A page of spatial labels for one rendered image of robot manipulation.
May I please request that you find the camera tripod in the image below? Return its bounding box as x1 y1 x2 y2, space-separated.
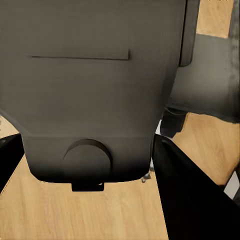
142 0 240 183

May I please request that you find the digital camera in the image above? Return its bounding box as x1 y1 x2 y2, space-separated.
0 0 200 192

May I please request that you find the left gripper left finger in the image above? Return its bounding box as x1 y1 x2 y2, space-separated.
0 133 25 193

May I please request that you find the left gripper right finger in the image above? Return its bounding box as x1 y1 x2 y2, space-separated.
152 133 240 240

